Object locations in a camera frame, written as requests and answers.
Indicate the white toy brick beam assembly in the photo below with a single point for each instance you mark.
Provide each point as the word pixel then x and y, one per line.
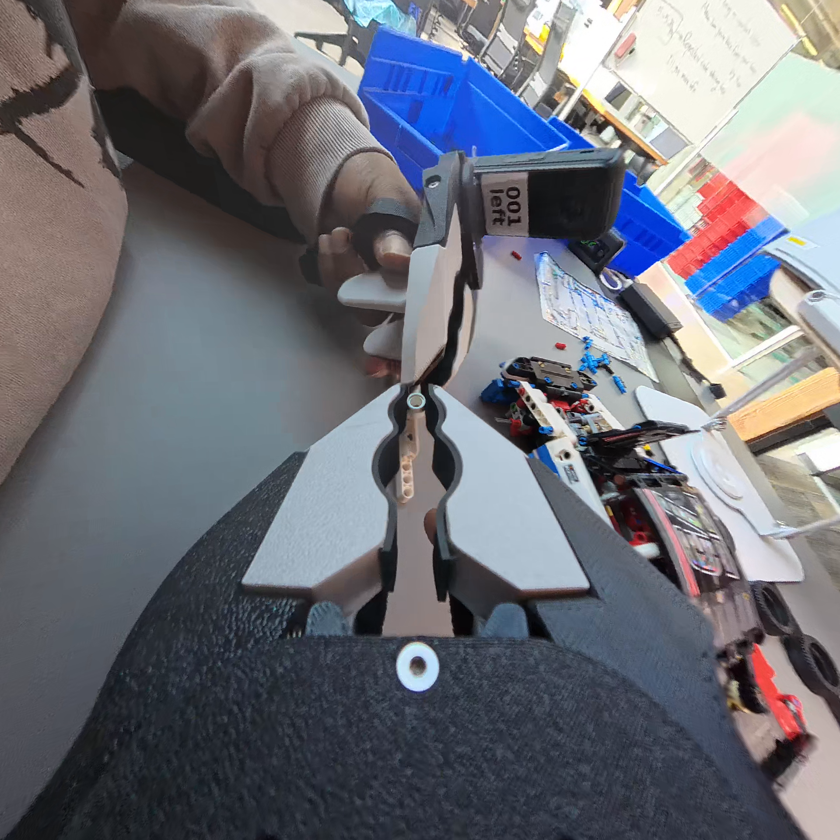
pixel 407 472

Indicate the shiny sticker sheet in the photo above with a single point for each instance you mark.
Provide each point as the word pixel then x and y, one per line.
pixel 590 315

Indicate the building instruction booklet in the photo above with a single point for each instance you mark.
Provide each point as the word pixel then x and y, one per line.
pixel 807 262

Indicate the teal plastic bag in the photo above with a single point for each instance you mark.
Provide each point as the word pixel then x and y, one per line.
pixel 380 16

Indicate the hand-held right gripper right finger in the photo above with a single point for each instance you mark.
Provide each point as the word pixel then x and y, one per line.
pixel 512 525

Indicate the stack of small blue bins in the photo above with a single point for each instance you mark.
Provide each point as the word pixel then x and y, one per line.
pixel 741 275

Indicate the toy brick race car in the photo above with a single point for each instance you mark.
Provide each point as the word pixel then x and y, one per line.
pixel 656 512

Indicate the person's left forearm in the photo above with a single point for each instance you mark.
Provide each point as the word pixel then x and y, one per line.
pixel 249 85

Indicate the person's left hand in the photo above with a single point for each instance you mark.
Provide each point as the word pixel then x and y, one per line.
pixel 367 184

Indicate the small black electronic box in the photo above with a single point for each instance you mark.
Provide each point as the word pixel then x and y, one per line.
pixel 597 253

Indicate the large wall whiteboard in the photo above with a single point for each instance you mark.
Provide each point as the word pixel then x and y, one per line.
pixel 709 59

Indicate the light wooden board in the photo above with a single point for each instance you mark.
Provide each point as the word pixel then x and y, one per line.
pixel 787 407

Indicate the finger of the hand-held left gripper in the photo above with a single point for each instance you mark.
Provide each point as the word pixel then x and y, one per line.
pixel 467 321
pixel 426 295

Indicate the blue bin with marker label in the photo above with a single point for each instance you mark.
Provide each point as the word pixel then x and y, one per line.
pixel 459 98

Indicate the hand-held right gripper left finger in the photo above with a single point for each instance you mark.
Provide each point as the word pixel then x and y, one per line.
pixel 315 525

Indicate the stack of red bins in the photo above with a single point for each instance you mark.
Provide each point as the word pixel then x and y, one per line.
pixel 715 216

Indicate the black chair armrest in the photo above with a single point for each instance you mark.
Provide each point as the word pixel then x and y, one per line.
pixel 164 151

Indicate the person's beige sweatshirt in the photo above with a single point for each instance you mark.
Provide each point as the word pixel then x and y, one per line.
pixel 52 262

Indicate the pile of blue toy pins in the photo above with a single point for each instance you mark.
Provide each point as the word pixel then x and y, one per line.
pixel 597 361

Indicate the wooden background table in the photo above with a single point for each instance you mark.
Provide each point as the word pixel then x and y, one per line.
pixel 610 111

